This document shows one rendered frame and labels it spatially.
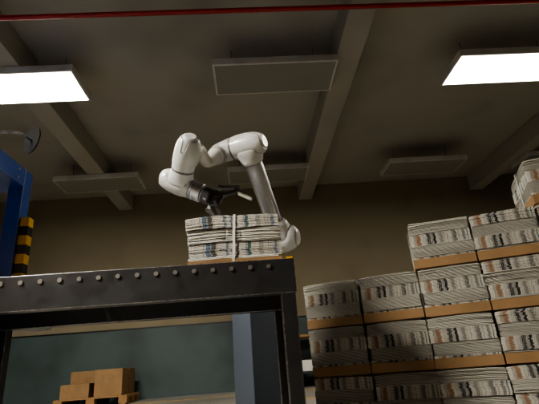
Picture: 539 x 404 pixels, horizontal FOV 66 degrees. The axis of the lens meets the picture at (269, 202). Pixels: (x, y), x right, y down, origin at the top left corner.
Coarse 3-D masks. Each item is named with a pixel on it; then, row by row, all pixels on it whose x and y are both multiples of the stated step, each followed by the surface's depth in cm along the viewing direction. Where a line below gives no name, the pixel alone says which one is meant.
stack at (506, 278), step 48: (336, 288) 217; (384, 288) 210; (432, 288) 202; (480, 288) 194; (528, 288) 188; (336, 336) 210; (384, 336) 201; (432, 336) 194; (480, 336) 187; (528, 336) 182; (336, 384) 203; (384, 384) 195; (432, 384) 189; (480, 384) 182; (528, 384) 176
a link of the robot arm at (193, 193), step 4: (196, 180) 189; (192, 184) 186; (196, 184) 187; (200, 184) 187; (204, 184) 188; (188, 188) 186; (192, 188) 186; (196, 188) 186; (200, 188) 186; (188, 192) 186; (192, 192) 186; (196, 192) 185; (200, 192) 186; (188, 196) 187; (192, 196) 186; (196, 196) 186; (196, 200) 188
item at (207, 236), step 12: (216, 216) 170; (192, 228) 168; (204, 228) 168; (216, 228) 168; (192, 240) 166; (204, 240) 166; (216, 240) 166; (192, 252) 165; (204, 252) 165; (216, 252) 165
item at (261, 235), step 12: (252, 216) 170; (264, 216) 170; (276, 216) 171; (252, 228) 169; (264, 228) 169; (276, 228) 169; (252, 240) 167; (264, 240) 167; (276, 240) 168; (252, 252) 166; (264, 252) 166; (276, 252) 166
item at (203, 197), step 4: (204, 188) 187; (208, 188) 187; (204, 192) 186; (208, 192) 186; (212, 192) 189; (216, 192) 189; (200, 196) 186; (204, 196) 186; (208, 196) 186; (212, 196) 188; (220, 196) 188; (200, 200) 188; (204, 200) 186; (208, 200) 187; (212, 200) 187; (216, 200) 187; (220, 200) 187; (208, 204) 187; (212, 204) 187
